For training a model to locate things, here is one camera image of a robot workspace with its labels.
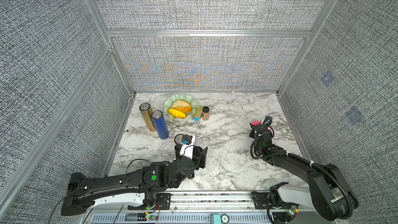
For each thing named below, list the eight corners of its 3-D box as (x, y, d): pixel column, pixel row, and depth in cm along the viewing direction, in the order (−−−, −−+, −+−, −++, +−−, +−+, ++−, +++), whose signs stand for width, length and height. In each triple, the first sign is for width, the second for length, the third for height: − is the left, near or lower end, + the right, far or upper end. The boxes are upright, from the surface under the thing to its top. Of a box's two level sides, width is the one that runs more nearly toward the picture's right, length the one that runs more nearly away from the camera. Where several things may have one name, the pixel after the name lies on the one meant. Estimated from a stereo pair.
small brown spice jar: (202, 121, 106) (202, 111, 97) (202, 115, 109) (202, 106, 100) (208, 121, 106) (209, 111, 97) (208, 115, 109) (209, 106, 100)
